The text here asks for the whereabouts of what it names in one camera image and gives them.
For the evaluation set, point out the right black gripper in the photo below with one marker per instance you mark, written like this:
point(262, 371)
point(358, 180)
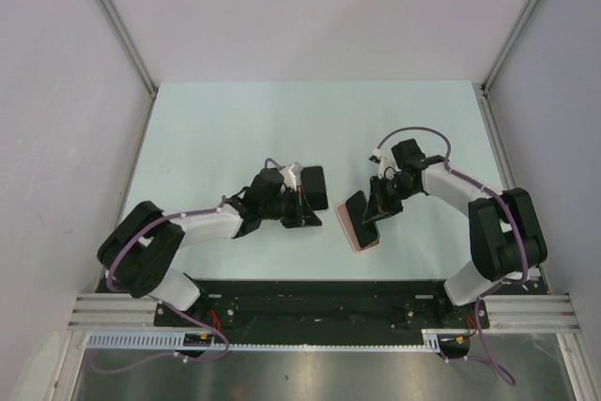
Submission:
point(378, 207)

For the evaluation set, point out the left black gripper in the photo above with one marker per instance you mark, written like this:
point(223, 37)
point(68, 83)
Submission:
point(302, 215)

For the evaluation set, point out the teal-edged black smartphone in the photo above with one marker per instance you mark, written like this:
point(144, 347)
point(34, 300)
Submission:
point(364, 234)

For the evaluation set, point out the pink phone case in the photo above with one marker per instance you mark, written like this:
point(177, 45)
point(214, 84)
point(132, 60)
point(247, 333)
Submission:
point(344, 220)

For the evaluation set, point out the white-edged black smartphone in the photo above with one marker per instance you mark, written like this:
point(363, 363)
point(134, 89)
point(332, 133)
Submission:
point(314, 187)

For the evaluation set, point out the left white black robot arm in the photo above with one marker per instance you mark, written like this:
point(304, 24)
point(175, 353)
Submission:
point(138, 255)

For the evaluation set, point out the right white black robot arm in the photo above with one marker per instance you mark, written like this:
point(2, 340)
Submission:
point(506, 239)

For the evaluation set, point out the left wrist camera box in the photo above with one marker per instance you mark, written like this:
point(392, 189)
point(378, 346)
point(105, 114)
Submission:
point(292, 176)

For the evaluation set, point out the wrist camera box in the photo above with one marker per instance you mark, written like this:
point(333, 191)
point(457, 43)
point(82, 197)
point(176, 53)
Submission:
point(386, 167)
point(292, 176)

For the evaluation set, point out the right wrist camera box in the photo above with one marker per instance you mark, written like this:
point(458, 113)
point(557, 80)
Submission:
point(386, 167)

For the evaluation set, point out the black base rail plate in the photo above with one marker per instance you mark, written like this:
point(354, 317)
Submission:
point(332, 312)

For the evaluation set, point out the right aluminium frame post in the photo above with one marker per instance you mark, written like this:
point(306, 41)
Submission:
point(519, 26)

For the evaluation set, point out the aluminium frame post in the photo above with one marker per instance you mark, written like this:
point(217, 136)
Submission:
point(519, 26)
point(125, 40)

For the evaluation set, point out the white slotted cable duct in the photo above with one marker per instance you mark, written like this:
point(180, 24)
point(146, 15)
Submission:
point(201, 341)

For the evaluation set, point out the left aluminium frame post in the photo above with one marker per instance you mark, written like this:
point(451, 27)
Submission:
point(125, 40)

